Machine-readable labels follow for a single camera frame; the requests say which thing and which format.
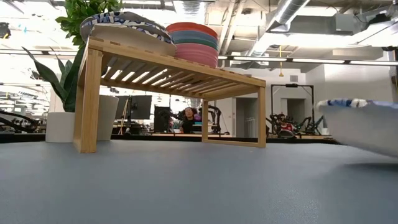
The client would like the pink bowl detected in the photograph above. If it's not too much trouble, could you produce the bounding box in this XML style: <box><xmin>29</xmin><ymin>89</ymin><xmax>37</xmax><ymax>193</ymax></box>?
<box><xmin>174</xmin><ymin>42</ymin><xmax>220</xmax><ymax>68</ymax></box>

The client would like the green bowl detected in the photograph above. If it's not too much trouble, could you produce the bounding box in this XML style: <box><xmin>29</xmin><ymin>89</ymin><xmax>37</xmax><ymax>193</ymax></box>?
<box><xmin>172</xmin><ymin>37</ymin><xmax>220</xmax><ymax>52</ymax></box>

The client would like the red bowl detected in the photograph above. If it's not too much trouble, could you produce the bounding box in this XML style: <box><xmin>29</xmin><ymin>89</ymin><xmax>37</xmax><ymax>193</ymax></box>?
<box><xmin>165</xmin><ymin>21</ymin><xmax>219</xmax><ymax>40</ymax></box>

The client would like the blue patterned paper plate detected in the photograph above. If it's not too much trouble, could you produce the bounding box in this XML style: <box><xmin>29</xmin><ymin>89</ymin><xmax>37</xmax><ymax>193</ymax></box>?
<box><xmin>79</xmin><ymin>11</ymin><xmax>175</xmax><ymax>45</ymax></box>

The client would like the slatted wooden shelf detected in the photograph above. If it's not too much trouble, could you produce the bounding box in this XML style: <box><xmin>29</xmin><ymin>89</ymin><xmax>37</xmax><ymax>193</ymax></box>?
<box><xmin>73</xmin><ymin>36</ymin><xmax>267</xmax><ymax>154</ymax></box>

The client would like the person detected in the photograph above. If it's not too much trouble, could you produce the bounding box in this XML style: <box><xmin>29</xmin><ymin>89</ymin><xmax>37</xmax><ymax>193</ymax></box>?
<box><xmin>275</xmin><ymin>113</ymin><xmax>295</xmax><ymax>138</ymax></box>
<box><xmin>179</xmin><ymin>106</ymin><xmax>200</xmax><ymax>134</ymax></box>

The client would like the black computer tower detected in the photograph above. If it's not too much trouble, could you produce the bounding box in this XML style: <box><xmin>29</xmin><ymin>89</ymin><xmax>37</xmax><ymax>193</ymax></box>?
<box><xmin>153</xmin><ymin>106</ymin><xmax>172</xmax><ymax>133</ymax></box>

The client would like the black computer monitor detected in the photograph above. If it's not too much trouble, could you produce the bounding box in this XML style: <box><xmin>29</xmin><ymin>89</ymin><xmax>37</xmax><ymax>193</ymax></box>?
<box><xmin>115</xmin><ymin>95</ymin><xmax>131</xmax><ymax>121</ymax></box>
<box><xmin>129</xmin><ymin>95</ymin><xmax>153</xmax><ymax>121</ymax></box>

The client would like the leafy green potted plant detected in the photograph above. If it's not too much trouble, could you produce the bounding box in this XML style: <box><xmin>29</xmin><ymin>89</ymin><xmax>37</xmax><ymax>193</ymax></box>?
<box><xmin>55</xmin><ymin>0</ymin><xmax>124</xmax><ymax>142</ymax></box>

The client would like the ceiling light strip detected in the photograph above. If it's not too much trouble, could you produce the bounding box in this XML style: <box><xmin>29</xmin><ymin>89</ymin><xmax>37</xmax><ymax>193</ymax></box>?
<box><xmin>217</xmin><ymin>55</ymin><xmax>398</xmax><ymax>67</ymax></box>

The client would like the snake plant in white pot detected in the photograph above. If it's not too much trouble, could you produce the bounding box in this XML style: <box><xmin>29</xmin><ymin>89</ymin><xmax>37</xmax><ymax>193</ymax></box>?
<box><xmin>21</xmin><ymin>43</ymin><xmax>87</xmax><ymax>144</ymax></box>

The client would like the yellow hanging cord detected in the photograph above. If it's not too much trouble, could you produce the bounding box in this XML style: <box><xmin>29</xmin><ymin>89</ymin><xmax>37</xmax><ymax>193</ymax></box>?
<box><xmin>277</xmin><ymin>45</ymin><xmax>285</xmax><ymax>78</ymax></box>

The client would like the black tubular frame stand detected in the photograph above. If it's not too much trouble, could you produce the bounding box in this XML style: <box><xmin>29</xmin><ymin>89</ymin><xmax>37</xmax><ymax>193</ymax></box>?
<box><xmin>269</xmin><ymin>83</ymin><xmax>315</xmax><ymax>134</ymax></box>

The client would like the silver ventilation duct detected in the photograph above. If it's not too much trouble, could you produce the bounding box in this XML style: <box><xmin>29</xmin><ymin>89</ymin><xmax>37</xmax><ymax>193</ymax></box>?
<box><xmin>247</xmin><ymin>0</ymin><xmax>312</xmax><ymax>60</ymax></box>

